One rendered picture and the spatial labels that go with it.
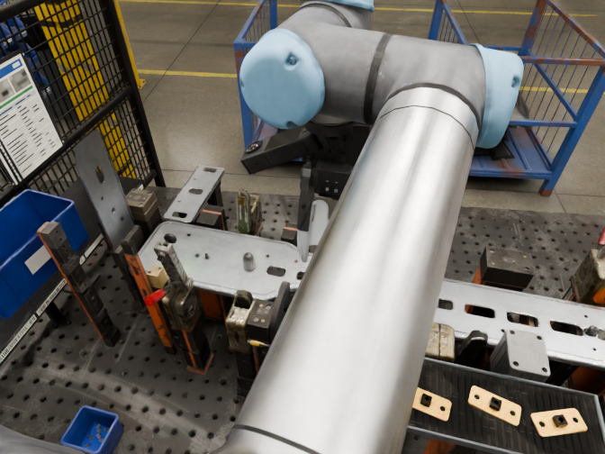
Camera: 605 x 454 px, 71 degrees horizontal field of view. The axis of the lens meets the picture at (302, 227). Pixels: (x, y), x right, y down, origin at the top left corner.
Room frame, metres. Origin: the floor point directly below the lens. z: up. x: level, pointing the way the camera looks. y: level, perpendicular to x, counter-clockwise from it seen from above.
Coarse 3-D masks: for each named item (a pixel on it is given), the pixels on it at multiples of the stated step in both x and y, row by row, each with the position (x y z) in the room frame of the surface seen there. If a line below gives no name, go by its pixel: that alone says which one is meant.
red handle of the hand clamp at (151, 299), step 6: (174, 282) 0.65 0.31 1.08; (180, 282) 0.66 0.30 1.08; (162, 288) 0.61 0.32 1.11; (168, 288) 0.61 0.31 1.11; (174, 288) 0.63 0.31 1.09; (156, 294) 0.58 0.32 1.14; (162, 294) 0.59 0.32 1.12; (144, 300) 0.56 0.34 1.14; (150, 300) 0.55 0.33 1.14; (156, 300) 0.56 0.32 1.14
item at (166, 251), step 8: (168, 240) 0.67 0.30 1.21; (160, 248) 0.64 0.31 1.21; (168, 248) 0.64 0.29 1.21; (160, 256) 0.63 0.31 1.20; (168, 256) 0.64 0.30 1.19; (176, 256) 0.66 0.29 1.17; (168, 264) 0.65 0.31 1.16; (176, 264) 0.65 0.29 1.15; (168, 272) 0.65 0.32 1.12; (176, 272) 0.65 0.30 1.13; (184, 272) 0.67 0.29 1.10; (184, 280) 0.66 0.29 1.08
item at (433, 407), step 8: (416, 392) 0.34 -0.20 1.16; (424, 392) 0.34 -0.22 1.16; (416, 400) 0.33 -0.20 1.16; (424, 400) 0.32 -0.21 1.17; (432, 400) 0.33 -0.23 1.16; (440, 400) 0.33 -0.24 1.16; (448, 400) 0.33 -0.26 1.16; (416, 408) 0.31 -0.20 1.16; (424, 408) 0.31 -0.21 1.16; (432, 408) 0.31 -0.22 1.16; (448, 408) 0.31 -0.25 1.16; (440, 416) 0.30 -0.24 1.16
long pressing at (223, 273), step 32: (160, 224) 0.94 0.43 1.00; (192, 224) 0.94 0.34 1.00; (192, 256) 0.81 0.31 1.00; (224, 256) 0.81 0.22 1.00; (256, 256) 0.81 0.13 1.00; (288, 256) 0.81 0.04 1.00; (224, 288) 0.69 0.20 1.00; (256, 288) 0.70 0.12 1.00; (448, 288) 0.70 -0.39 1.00; (480, 288) 0.70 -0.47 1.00; (448, 320) 0.60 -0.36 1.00; (480, 320) 0.60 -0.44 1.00; (544, 320) 0.60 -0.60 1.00; (576, 320) 0.60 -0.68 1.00; (576, 352) 0.51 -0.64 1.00
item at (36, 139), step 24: (0, 72) 1.05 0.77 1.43; (24, 72) 1.12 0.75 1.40; (0, 96) 1.02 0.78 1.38; (24, 96) 1.09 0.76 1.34; (0, 120) 0.99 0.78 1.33; (24, 120) 1.06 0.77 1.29; (48, 120) 1.13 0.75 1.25; (0, 144) 0.96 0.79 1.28; (24, 144) 1.02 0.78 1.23; (48, 144) 1.09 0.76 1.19; (24, 168) 0.98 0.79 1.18
